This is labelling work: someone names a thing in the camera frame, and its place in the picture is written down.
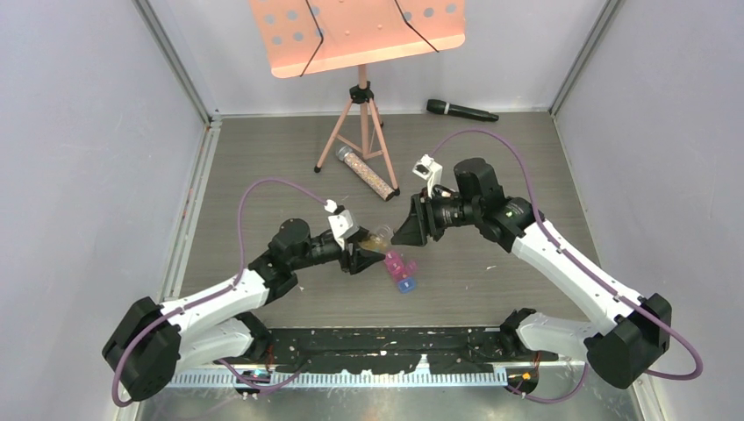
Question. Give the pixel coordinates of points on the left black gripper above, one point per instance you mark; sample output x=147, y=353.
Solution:
x=358, y=258

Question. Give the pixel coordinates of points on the pink blue weekly pill organizer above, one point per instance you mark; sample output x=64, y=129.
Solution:
x=401, y=271

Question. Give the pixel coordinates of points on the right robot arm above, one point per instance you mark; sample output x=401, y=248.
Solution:
x=619, y=341

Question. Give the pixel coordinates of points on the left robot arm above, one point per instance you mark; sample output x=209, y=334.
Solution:
x=153, y=342

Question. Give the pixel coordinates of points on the black microphone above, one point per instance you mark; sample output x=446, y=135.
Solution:
x=441, y=107

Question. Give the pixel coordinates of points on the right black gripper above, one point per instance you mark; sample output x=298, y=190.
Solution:
x=414, y=231

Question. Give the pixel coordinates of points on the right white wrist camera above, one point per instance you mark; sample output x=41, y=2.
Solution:
x=429, y=170

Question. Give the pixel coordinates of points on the pink music stand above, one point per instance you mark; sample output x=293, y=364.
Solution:
x=310, y=37

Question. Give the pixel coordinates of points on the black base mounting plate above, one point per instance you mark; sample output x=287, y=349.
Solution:
x=390, y=351

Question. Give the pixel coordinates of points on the small amber pill bottle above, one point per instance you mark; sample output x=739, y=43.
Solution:
x=378, y=239

